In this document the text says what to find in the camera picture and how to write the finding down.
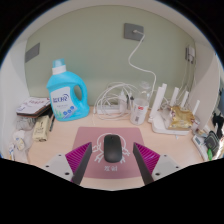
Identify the golden snack packet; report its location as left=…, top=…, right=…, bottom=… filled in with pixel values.
left=168, top=106, right=196, bottom=130

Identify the white wall plug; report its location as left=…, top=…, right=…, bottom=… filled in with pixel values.
left=184, top=45, right=197, bottom=64

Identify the pink printed mouse pad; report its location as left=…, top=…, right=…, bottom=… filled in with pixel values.
left=72, top=126, right=148, bottom=180

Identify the white wall cable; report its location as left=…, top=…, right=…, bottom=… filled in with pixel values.
left=128, top=31, right=158, bottom=98

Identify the white charger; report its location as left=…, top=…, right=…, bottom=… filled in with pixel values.
left=118, top=90, right=130, bottom=113

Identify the stack of dark books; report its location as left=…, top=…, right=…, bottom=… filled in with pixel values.
left=15, top=96, right=53, bottom=118

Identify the grey wall socket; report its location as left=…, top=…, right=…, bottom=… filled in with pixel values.
left=123, top=22, right=145, bottom=42

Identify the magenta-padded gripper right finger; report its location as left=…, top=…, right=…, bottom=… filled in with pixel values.
left=132, top=142, right=181, bottom=186

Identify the silver foil packet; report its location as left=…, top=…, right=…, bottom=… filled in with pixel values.
left=14, top=116, right=35, bottom=132

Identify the white printed plastic packet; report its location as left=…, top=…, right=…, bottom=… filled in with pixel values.
left=12, top=133, right=28, bottom=153

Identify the white cup with red label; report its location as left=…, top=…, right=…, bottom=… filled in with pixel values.
left=129, top=98, right=150, bottom=126

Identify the black computer mouse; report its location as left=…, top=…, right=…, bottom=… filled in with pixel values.
left=103, top=134, right=123, bottom=164

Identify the black pen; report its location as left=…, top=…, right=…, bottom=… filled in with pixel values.
left=49, top=113, right=56, bottom=133

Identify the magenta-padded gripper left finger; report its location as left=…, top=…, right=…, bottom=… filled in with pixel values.
left=43, top=141, right=93, bottom=186

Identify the blue detergent bottle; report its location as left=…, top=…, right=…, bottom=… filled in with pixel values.
left=46, top=58, right=91, bottom=122

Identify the white power strip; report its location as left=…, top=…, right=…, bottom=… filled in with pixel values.
left=94, top=104, right=131, bottom=116

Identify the yellow cardboard box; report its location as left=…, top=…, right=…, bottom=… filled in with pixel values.
left=32, top=115, right=51, bottom=143

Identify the grey wall plate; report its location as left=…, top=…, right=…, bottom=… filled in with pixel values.
left=24, top=42, right=41, bottom=64

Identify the white coiled cable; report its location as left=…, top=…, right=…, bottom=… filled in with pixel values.
left=94, top=83, right=141, bottom=121

